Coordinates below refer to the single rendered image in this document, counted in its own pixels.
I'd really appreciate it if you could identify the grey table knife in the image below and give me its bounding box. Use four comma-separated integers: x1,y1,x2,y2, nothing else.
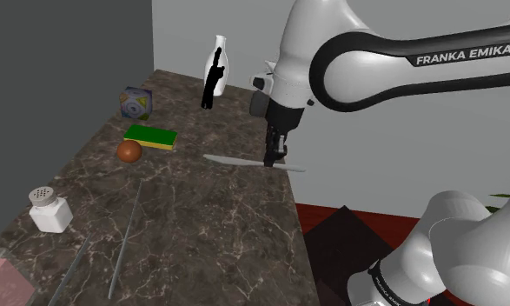
202,153,308,173

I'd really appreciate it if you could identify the white vase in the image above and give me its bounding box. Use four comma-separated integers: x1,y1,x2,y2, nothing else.
203,35,229,97

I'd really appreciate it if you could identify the green and yellow sponge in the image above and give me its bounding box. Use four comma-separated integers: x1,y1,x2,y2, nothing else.
123,124,179,151

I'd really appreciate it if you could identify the dark robot stand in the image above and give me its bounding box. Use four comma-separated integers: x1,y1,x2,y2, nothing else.
302,205,454,306

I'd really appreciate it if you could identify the patterned many-sided block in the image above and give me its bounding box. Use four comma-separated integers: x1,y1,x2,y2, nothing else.
119,86,154,121

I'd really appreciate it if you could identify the brown ball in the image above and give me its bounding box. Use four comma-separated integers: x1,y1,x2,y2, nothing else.
116,140,143,164

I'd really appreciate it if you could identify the grey thin rod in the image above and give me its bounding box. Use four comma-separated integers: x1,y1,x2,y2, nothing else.
46,231,93,306
108,177,144,300

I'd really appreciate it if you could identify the green plant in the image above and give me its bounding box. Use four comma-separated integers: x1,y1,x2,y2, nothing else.
485,192,510,213

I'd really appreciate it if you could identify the white salt shaker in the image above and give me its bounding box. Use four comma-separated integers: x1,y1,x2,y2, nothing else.
28,186,75,234

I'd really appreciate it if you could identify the pink box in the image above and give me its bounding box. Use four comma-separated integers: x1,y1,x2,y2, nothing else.
0,247,36,306

